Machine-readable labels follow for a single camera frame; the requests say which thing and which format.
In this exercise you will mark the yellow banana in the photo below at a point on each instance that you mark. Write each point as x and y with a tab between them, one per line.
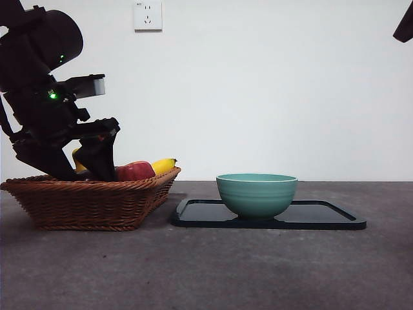
163	165

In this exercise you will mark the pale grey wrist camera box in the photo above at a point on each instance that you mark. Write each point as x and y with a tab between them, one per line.
87	86

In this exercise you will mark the brown wicker basket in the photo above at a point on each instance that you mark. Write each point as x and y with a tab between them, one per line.
84	203

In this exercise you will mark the teal ceramic bowl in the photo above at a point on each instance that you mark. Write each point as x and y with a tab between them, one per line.
256	197

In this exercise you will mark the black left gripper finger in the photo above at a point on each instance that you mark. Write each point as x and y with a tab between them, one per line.
100	158
45	161

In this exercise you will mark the dark rectangular tray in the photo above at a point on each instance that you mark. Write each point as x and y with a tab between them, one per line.
200	214

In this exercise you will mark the white wall socket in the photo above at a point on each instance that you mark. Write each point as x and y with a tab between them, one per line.
147	15

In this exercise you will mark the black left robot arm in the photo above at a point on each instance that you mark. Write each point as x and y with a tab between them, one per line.
35	55

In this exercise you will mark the red apple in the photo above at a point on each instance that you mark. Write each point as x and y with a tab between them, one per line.
135	171

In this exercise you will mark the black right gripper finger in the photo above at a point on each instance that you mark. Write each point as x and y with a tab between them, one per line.
405	27

